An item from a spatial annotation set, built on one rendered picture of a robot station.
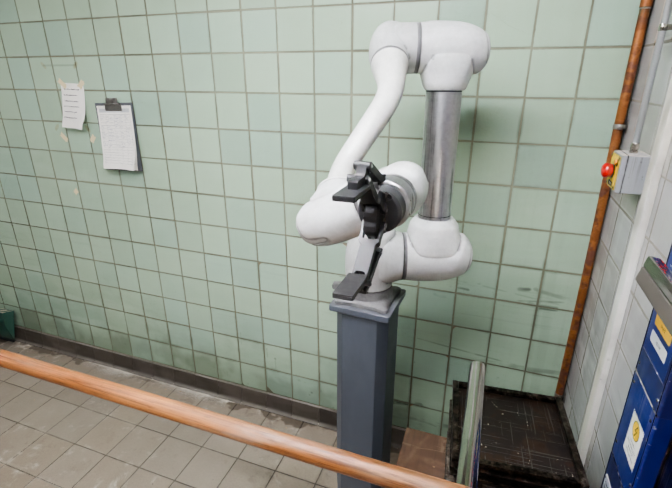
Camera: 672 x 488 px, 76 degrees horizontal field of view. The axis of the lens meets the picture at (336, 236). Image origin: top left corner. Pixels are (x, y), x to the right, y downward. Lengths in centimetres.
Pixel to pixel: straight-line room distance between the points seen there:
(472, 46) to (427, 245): 56
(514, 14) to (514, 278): 92
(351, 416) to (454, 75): 117
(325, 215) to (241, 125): 114
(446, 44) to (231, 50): 98
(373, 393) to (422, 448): 23
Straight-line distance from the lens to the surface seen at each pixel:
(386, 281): 138
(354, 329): 145
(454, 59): 127
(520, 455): 121
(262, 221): 201
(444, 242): 134
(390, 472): 66
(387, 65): 116
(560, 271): 181
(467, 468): 73
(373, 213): 66
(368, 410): 163
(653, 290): 76
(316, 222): 88
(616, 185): 136
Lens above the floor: 170
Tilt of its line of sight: 20 degrees down
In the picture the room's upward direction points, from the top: straight up
